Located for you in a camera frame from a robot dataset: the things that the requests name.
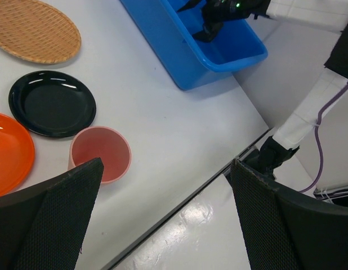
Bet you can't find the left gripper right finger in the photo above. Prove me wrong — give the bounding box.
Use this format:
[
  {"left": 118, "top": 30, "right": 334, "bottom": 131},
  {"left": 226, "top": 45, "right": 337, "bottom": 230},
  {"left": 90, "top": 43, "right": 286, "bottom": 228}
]
[{"left": 229, "top": 159, "right": 348, "bottom": 269}]

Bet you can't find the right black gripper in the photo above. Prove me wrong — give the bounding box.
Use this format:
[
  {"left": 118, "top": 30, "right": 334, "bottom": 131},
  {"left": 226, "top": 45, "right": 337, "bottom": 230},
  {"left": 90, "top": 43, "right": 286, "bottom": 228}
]
[{"left": 177, "top": 0, "right": 264, "bottom": 43}]

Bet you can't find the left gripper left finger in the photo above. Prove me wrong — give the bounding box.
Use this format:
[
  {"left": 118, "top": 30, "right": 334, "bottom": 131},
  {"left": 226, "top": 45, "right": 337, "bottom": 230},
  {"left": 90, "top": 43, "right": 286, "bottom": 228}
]
[{"left": 0, "top": 158, "right": 104, "bottom": 269}]

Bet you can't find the brown woven bamboo tray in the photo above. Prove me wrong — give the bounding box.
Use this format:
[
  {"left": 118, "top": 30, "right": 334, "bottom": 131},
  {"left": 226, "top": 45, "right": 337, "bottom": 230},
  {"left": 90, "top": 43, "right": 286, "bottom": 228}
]
[{"left": 0, "top": 1, "right": 82, "bottom": 64}]

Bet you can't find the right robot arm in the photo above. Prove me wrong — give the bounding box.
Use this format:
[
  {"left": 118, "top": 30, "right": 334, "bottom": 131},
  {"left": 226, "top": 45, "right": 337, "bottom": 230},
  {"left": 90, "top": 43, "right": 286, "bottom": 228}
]
[{"left": 177, "top": 1, "right": 348, "bottom": 187}]

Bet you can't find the blue plastic bin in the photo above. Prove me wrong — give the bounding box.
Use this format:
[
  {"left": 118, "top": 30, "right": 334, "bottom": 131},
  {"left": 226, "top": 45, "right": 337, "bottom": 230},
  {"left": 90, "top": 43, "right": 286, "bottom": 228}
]
[{"left": 122, "top": 1, "right": 268, "bottom": 90}]

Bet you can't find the orange plastic plate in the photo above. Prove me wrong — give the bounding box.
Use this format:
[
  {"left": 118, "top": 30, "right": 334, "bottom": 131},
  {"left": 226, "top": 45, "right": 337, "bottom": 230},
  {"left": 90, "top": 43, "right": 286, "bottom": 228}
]
[{"left": 0, "top": 113, "right": 35, "bottom": 196}]

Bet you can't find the pink plastic cup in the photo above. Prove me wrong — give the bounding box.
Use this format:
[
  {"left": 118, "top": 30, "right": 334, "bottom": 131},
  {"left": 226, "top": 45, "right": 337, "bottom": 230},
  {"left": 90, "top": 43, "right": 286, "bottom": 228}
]
[{"left": 68, "top": 126, "right": 132, "bottom": 184}]

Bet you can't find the black plastic plate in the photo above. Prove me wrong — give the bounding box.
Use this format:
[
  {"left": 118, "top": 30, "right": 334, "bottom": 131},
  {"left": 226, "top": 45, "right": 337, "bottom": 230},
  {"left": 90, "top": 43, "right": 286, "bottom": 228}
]
[{"left": 8, "top": 70, "right": 96, "bottom": 138}]

